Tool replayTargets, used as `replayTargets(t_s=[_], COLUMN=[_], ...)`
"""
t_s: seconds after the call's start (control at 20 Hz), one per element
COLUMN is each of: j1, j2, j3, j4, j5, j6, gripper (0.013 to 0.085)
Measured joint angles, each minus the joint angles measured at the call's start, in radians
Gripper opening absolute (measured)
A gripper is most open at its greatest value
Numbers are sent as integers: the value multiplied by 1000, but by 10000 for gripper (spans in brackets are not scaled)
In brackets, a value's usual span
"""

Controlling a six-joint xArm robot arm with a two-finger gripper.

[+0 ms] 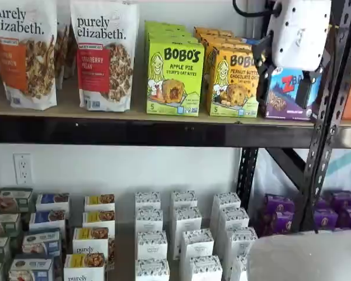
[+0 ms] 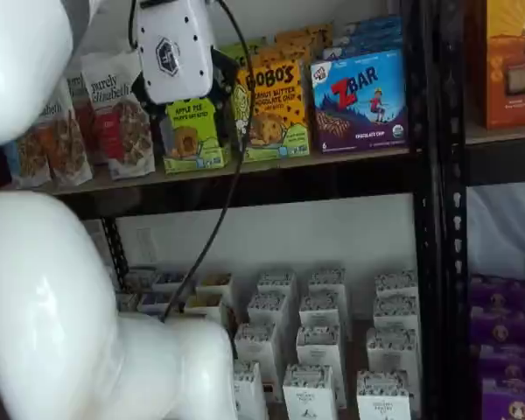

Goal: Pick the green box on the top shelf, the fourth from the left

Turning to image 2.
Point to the blue ZBar chocolate chip box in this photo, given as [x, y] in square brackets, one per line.
[359, 105]
[376, 28]
[363, 46]

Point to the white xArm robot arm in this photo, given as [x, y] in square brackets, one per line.
[48, 306]

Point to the black metal shelf rack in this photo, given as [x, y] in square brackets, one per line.
[332, 180]

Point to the small white box brown top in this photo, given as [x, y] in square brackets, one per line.
[205, 308]
[214, 286]

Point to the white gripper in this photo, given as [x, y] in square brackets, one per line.
[175, 48]

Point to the black perforated shelf rack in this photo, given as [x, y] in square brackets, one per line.
[457, 219]

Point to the green Bobo's apple pie box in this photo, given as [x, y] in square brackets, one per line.
[188, 140]

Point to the white granola bag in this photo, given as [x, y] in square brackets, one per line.
[65, 149]

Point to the yellow Bobo's peanut butter box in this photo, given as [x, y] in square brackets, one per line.
[271, 122]
[284, 56]
[302, 37]

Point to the purple snack box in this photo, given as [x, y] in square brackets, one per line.
[512, 363]
[512, 402]
[499, 291]
[501, 328]

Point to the small white box dark top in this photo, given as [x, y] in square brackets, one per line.
[128, 302]
[168, 281]
[155, 303]

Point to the tan wooden shelf board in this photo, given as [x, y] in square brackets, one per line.
[289, 164]
[507, 135]

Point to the white patterned-top carton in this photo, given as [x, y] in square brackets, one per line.
[328, 283]
[396, 312]
[276, 284]
[250, 389]
[319, 311]
[396, 284]
[318, 347]
[308, 394]
[382, 396]
[267, 310]
[391, 350]
[256, 350]

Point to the orange snack box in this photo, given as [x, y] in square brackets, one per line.
[512, 65]

